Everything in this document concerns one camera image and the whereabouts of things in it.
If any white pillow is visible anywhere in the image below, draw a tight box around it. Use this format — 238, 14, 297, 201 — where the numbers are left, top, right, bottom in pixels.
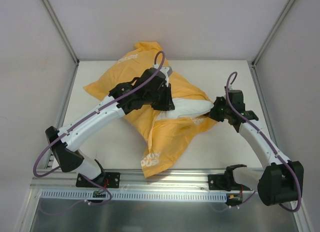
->
155, 97, 214, 121

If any orange Mickey Mouse pillowcase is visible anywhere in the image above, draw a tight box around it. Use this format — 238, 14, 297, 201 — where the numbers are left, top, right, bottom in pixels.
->
84, 41, 216, 178

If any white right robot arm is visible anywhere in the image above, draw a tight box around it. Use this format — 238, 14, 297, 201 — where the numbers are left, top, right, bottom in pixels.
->
208, 90, 304, 211

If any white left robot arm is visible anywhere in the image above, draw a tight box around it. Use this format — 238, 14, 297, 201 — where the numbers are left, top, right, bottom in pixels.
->
45, 66, 175, 187

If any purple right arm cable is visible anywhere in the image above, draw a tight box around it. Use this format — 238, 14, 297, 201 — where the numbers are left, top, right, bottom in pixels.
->
224, 71, 301, 213

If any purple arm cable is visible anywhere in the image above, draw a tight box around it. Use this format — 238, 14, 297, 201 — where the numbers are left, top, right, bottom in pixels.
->
32, 50, 166, 178
224, 71, 301, 213

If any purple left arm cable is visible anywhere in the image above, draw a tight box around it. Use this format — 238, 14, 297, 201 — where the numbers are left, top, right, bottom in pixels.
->
32, 50, 166, 178

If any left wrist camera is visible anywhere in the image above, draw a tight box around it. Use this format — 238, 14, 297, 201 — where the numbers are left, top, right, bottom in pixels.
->
152, 64, 173, 81

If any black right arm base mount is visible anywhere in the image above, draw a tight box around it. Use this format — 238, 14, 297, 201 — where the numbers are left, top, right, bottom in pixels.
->
207, 174, 241, 192

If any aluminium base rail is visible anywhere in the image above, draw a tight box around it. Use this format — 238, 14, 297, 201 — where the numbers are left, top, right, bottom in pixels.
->
30, 169, 225, 192

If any white slotted cable duct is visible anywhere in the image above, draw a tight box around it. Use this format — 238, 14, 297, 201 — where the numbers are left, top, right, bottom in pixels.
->
41, 190, 228, 203

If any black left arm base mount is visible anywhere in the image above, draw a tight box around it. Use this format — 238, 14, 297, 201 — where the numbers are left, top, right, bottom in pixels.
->
75, 172, 121, 189

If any right aluminium frame post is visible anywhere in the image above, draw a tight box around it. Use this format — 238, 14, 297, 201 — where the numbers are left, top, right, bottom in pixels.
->
251, 0, 297, 68

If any aluminium frame post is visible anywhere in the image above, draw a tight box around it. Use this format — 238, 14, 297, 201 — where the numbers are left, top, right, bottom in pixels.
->
251, 0, 297, 68
40, 0, 80, 65

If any left aluminium frame post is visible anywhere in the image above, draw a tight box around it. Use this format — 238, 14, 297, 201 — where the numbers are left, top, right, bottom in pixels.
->
40, 0, 80, 65

